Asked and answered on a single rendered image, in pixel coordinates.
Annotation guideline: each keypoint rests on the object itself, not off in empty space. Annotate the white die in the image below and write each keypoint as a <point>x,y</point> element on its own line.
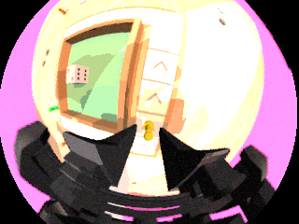
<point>77,74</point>

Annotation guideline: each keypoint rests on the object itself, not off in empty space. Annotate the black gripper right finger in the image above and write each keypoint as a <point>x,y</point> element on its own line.
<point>181,161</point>

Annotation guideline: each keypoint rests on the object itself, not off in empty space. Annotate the green pawn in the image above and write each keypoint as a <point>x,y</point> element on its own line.
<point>52,108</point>

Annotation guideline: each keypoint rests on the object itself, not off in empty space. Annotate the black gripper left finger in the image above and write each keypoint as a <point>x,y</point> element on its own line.
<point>111,153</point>

